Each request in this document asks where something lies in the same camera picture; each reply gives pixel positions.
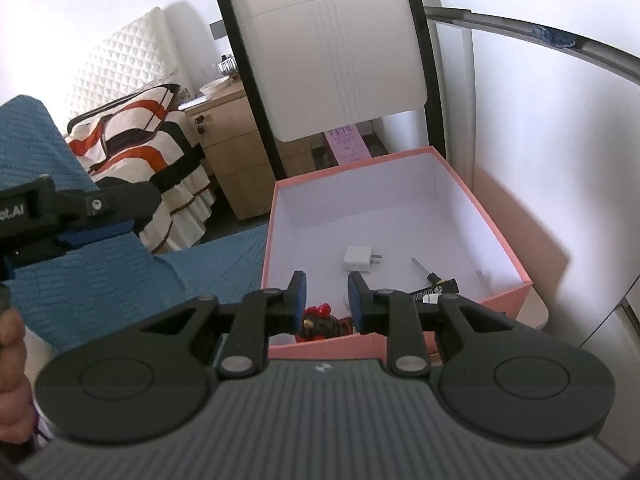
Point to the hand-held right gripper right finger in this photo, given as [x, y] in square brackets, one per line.
[354, 300]

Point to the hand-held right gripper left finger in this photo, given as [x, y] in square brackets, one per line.
[299, 296]

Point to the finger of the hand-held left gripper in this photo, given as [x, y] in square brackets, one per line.
[120, 200]
[100, 232]

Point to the red black toy figure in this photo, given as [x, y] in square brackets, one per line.
[317, 325]

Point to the white plug charger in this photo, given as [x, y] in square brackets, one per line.
[360, 259]

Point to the black yellow screwdriver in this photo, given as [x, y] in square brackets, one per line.
[440, 288]

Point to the pink cardboard box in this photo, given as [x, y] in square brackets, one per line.
[400, 210]

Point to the person's left hand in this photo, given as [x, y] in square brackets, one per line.
[11, 360]

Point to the blue quilted blanket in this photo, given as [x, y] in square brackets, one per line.
[110, 280]

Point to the striped pillow bedding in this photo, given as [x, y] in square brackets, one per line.
[150, 150]

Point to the dark cabinet keys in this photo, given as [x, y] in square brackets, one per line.
[201, 125]

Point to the wooden drawer cabinet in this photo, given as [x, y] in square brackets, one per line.
[235, 160]

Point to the white padded headboard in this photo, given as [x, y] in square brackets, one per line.
[125, 55]

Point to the white bowl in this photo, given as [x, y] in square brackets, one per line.
[216, 88]

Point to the purple paper sheet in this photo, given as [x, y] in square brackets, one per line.
[347, 145]

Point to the white chair with black frame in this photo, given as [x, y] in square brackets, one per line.
[325, 60]

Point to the grey curved rail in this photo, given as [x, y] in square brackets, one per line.
[550, 35]

